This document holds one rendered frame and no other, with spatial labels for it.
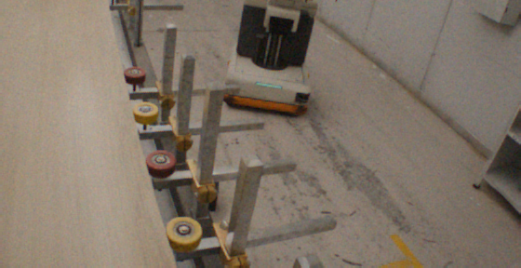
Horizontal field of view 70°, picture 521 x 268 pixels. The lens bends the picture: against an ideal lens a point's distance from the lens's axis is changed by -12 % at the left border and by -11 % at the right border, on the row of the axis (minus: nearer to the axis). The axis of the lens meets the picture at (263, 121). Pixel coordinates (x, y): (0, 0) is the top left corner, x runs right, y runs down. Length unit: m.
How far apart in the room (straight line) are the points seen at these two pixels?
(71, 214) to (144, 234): 0.18
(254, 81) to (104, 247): 2.23
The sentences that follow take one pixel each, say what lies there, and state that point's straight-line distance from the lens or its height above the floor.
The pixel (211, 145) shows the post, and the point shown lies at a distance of 1.06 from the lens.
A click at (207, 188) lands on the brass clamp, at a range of 1.13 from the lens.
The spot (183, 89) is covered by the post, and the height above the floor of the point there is 1.00.
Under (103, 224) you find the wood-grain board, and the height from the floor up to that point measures 0.90.
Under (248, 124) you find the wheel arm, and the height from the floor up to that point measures 0.83.
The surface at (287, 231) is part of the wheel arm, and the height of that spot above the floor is 0.84.
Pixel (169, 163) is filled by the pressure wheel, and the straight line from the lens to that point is 1.11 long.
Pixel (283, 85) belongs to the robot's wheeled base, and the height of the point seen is 0.26.
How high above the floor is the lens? 1.61
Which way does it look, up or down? 32 degrees down
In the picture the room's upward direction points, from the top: 12 degrees clockwise
